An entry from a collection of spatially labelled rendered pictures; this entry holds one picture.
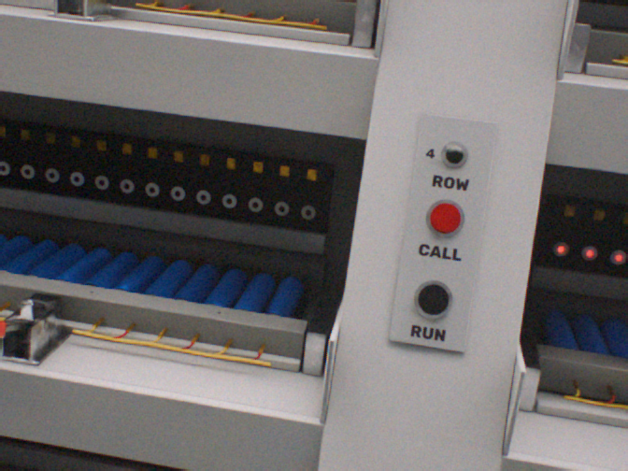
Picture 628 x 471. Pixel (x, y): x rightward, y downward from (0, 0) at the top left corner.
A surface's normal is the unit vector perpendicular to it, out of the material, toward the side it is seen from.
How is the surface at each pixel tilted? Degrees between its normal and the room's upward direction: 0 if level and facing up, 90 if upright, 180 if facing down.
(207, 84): 110
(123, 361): 20
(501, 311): 90
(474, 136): 90
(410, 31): 90
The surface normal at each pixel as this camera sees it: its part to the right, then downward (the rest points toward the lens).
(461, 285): -0.11, -0.04
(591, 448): 0.11, -0.94
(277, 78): -0.15, 0.31
